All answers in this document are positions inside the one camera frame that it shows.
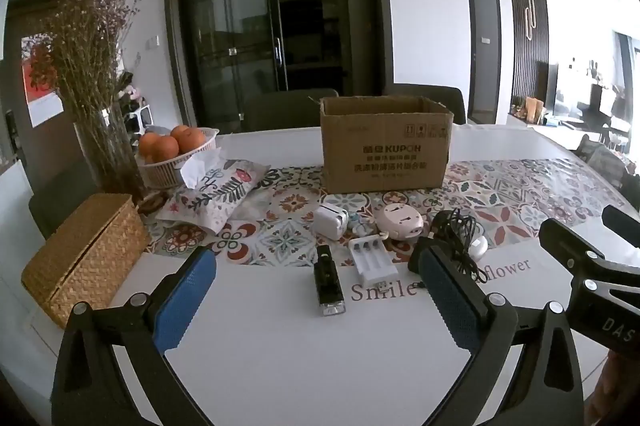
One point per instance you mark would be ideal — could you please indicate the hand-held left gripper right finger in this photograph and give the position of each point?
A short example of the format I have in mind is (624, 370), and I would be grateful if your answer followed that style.
(450, 301)

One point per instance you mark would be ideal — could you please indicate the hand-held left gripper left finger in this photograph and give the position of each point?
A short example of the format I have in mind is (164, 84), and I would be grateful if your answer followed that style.
(185, 301)

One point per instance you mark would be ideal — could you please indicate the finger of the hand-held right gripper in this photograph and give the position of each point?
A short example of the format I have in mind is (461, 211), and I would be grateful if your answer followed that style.
(570, 241)
(622, 223)

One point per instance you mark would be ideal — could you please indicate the pink round device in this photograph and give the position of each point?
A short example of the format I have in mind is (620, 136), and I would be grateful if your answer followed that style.
(400, 221)

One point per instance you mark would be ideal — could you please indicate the white charger adapter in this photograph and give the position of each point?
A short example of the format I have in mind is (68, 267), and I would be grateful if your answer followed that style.
(330, 218)

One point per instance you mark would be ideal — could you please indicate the brown cardboard box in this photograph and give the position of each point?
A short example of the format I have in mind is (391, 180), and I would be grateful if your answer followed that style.
(385, 156)

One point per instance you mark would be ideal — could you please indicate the person's right forearm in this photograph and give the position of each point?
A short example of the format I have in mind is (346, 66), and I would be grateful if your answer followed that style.
(617, 396)

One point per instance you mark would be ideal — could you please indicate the small white round case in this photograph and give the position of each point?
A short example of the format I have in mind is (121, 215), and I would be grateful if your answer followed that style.
(479, 246)

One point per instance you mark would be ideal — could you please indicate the plaid cushion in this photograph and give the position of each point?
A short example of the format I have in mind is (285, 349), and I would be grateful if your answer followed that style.
(605, 159)

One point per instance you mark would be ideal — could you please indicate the white battery charger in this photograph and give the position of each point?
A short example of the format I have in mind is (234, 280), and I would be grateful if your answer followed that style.
(370, 261)

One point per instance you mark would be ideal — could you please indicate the wooden coaster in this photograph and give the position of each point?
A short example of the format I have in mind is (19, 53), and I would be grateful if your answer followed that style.
(150, 203)

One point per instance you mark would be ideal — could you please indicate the floral tissue pack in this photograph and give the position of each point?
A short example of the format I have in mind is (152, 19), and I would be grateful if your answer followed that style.
(220, 196)

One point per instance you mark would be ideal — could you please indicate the woven wicker box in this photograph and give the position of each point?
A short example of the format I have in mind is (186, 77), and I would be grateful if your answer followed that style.
(80, 256)

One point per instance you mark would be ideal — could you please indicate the white low cabinet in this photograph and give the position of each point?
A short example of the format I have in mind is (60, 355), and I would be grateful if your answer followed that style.
(560, 126)

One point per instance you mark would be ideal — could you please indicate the small white blue gadget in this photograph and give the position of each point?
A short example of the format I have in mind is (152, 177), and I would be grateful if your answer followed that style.
(361, 226)

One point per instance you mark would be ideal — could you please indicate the black flashlight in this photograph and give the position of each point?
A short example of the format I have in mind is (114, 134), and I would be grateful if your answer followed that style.
(327, 278)

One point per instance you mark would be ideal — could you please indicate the white fruit basket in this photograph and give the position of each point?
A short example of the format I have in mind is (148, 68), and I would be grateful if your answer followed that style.
(165, 171)

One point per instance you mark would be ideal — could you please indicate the orange box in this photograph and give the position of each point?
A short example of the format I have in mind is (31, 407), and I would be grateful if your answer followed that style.
(534, 109)

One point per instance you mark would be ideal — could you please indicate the patterned table runner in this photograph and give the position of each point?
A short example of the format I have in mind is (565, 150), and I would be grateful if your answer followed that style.
(300, 206)

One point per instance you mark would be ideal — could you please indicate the orange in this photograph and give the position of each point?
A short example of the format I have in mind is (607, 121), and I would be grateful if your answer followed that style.
(146, 144)
(190, 139)
(165, 149)

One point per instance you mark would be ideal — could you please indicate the dark dining chair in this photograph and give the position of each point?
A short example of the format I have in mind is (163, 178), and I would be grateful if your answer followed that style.
(60, 201)
(440, 99)
(290, 111)

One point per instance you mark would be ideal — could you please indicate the glass vase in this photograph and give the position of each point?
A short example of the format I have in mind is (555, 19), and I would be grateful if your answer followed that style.
(107, 156)

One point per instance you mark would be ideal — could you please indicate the white cube shelf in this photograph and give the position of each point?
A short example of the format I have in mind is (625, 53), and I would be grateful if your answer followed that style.
(135, 121)

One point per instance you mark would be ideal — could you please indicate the dark interior door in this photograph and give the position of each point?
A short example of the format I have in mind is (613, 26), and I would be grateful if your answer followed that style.
(485, 56)

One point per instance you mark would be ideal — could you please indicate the pink and black clutter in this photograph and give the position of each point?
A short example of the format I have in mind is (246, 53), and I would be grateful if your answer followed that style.
(131, 91)

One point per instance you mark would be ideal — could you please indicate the black framed glass door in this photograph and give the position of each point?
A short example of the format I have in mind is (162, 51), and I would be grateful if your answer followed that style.
(235, 31)

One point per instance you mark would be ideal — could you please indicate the dried flower bunch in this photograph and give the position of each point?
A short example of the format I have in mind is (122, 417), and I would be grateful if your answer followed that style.
(80, 36)

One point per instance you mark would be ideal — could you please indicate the brown entrance door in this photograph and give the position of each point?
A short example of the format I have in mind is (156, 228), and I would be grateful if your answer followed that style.
(15, 71)

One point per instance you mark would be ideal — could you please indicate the dark slatted wall panel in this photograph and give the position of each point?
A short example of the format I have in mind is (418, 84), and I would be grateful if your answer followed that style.
(515, 56)

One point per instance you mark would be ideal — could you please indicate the gold wall ornament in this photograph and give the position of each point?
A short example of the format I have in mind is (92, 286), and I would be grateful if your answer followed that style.
(530, 19)

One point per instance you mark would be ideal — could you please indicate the red wall poster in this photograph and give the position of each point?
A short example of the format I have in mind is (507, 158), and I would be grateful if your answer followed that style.
(42, 91)

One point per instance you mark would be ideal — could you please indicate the white wall switch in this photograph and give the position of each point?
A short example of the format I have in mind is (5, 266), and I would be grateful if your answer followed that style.
(152, 41)

